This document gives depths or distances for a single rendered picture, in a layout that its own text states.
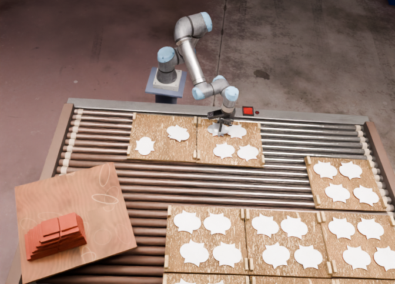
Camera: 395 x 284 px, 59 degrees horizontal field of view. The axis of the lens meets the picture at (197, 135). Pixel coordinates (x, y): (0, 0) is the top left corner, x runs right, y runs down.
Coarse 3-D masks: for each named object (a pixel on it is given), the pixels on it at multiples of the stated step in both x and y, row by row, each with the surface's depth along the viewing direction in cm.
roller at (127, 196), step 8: (128, 200) 194; (136, 200) 194; (144, 200) 194; (152, 200) 194; (160, 200) 194; (168, 200) 195; (176, 200) 195; (184, 200) 195; (192, 200) 195; (200, 200) 196; (208, 200) 196; (216, 200) 196; (224, 200) 197; (232, 200) 197; (240, 200) 198; (248, 200) 198; (256, 200) 198; (264, 200) 199; (272, 200) 199; (280, 200) 200; (288, 200) 201; (312, 208) 201; (392, 208) 203
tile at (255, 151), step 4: (240, 148) 217; (244, 148) 217; (248, 148) 218; (252, 148) 218; (240, 152) 215; (244, 152) 215; (248, 152) 216; (252, 152) 216; (256, 152) 216; (240, 156) 213; (244, 156) 213; (248, 156) 214; (252, 156) 214; (248, 160) 212
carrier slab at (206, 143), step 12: (204, 120) 230; (216, 120) 231; (204, 132) 224; (252, 132) 227; (204, 144) 218; (228, 144) 219; (240, 144) 220; (252, 144) 221; (204, 156) 212; (216, 156) 213
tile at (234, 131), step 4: (232, 128) 226; (236, 128) 227; (240, 128) 227; (244, 128) 227; (228, 132) 224; (232, 132) 224; (236, 132) 225; (240, 132) 225; (244, 132) 225; (232, 136) 222; (236, 136) 223; (240, 136) 223
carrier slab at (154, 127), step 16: (144, 128) 222; (160, 128) 223; (192, 128) 225; (160, 144) 215; (176, 144) 216; (192, 144) 217; (144, 160) 208; (160, 160) 208; (176, 160) 209; (192, 160) 210
